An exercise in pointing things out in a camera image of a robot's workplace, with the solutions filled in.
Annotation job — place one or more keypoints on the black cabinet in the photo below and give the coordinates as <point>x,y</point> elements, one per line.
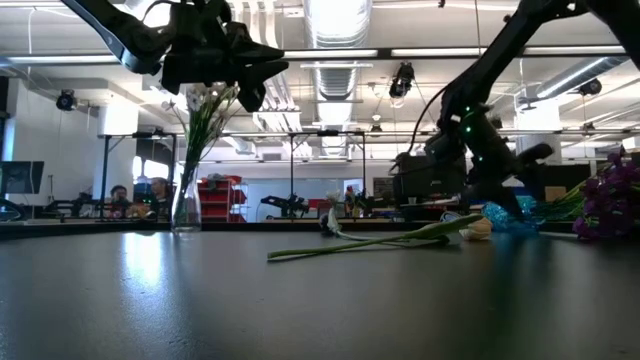
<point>575,175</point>

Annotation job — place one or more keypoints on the black computer monitor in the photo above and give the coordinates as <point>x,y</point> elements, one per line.
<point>430,175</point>

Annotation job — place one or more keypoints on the background black robot arm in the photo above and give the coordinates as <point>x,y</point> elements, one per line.
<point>285,204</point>

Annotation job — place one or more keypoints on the black overhead light bar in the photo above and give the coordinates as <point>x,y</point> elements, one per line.
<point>385,52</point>

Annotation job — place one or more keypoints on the dark tulip with white petal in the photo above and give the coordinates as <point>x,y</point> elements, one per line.
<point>334,222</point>

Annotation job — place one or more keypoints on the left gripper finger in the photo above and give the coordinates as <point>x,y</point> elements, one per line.
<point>252,85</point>
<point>255,50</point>

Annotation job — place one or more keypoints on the clear glass vase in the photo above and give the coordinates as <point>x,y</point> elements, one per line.
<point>186,215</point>

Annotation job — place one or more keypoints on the cardboard box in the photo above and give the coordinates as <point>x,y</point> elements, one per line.
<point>556,194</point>

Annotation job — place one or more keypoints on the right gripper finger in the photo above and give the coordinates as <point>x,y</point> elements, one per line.
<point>475,197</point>
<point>530,160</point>

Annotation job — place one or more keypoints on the long green leafy stem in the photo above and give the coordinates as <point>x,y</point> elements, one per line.
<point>477,231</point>

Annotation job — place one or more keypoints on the small dark monitor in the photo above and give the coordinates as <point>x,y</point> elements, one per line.
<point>22,177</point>

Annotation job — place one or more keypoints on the red bin shelving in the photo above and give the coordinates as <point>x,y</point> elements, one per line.
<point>225,192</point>

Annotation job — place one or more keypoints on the white pillar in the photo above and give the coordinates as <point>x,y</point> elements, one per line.
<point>540,120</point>

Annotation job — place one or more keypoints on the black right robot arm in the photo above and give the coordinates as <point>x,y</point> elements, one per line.
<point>500,50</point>

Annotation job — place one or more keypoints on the blue glass vase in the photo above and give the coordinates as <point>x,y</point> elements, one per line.
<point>500,217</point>

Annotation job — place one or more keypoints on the person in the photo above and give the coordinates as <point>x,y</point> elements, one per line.
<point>161,192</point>
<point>119,195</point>

